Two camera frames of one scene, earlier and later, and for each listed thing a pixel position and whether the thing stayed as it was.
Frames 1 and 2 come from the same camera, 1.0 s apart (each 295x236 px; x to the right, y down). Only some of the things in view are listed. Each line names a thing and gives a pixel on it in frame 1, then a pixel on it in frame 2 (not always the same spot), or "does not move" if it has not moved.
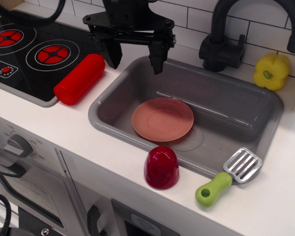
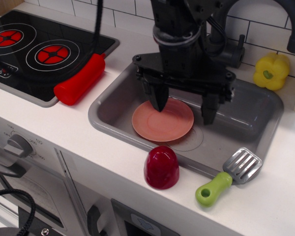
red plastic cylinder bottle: x=72 y=87 does not move
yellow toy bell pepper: x=271 y=71 does not move
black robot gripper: x=132 y=21 -> x=182 y=62
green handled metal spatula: x=242 y=165 does not move
